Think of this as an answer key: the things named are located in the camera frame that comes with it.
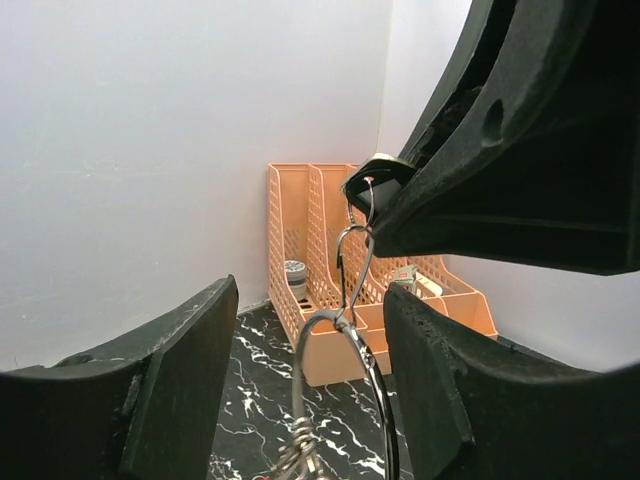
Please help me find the key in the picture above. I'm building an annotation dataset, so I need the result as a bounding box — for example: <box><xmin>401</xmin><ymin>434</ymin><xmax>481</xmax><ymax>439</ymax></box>
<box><xmin>340</xmin><ymin>154</ymin><xmax>416</xmax><ymax>226</ymax></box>

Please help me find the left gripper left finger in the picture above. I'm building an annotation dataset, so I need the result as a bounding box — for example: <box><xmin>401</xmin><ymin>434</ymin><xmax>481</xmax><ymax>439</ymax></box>
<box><xmin>1</xmin><ymin>276</ymin><xmax>238</xmax><ymax>479</ymax></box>

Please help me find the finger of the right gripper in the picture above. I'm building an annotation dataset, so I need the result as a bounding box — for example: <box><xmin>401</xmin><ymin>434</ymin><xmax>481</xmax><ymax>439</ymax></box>
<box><xmin>400</xmin><ymin>0</ymin><xmax>515</xmax><ymax>165</ymax></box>
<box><xmin>373</xmin><ymin>1</ymin><xmax>639</xmax><ymax>275</ymax></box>

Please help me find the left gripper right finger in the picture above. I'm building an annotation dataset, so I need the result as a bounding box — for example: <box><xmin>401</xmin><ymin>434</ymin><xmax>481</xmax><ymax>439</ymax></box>
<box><xmin>383</xmin><ymin>286</ymin><xmax>639</xmax><ymax>479</ymax></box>

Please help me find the small round grey jar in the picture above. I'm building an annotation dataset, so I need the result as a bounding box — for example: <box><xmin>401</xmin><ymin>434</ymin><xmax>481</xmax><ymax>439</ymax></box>
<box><xmin>284</xmin><ymin>260</ymin><xmax>308</xmax><ymax>302</ymax></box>

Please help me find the white grey packaged item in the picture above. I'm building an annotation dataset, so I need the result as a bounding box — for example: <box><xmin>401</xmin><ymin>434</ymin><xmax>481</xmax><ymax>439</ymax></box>
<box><xmin>392</xmin><ymin>265</ymin><xmax>444</xmax><ymax>299</ymax></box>

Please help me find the large silver keyring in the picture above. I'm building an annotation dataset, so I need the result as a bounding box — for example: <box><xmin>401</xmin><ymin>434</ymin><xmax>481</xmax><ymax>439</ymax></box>
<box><xmin>292</xmin><ymin>309</ymin><xmax>401</xmax><ymax>480</ymax></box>

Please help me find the orange plastic file organizer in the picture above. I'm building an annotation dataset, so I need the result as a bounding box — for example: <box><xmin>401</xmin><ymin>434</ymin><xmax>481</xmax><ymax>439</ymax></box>
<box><xmin>267</xmin><ymin>162</ymin><xmax>500</xmax><ymax>387</ymax></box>

